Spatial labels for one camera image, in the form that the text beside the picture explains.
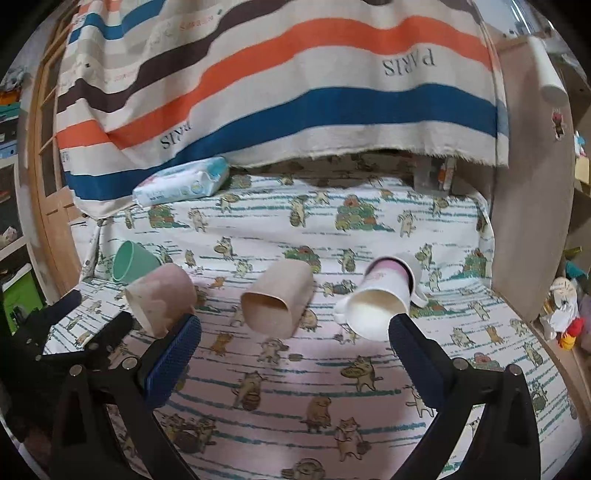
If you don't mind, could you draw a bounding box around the brown wooden side panel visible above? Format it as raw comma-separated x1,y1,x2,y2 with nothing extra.
492,37,575,321

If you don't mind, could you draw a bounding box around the red yellow toy figure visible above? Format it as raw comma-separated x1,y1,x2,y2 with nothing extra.
558,317,585,351

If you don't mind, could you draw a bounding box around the baby wipes pack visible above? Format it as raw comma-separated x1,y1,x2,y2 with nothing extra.
132,156,229,207

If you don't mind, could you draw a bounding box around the pink speckled cup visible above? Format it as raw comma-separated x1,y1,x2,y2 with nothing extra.
123,263,197,338

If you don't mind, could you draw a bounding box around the beige plastic cup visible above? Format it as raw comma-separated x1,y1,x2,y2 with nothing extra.
240,259,315,339

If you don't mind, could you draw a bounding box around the white pink mug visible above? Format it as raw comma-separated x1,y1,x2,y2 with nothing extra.
334,253,428,342

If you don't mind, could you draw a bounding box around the wooden door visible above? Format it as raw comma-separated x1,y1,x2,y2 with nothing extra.
27,6,82,295

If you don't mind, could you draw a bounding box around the striped Paris cloth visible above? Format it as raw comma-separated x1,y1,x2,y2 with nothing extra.
55,1,509,218

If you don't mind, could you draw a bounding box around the green plastic cup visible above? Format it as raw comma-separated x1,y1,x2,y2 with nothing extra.
111,241,161,285

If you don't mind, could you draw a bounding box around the white cone lamp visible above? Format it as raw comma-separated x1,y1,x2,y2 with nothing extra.
527,36,568,108

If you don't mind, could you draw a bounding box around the cartoon sticker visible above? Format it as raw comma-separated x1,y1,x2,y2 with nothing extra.
552,109,566,141

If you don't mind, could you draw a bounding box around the cat print bed sheet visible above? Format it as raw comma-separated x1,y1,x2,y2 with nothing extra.
44,163,582,479

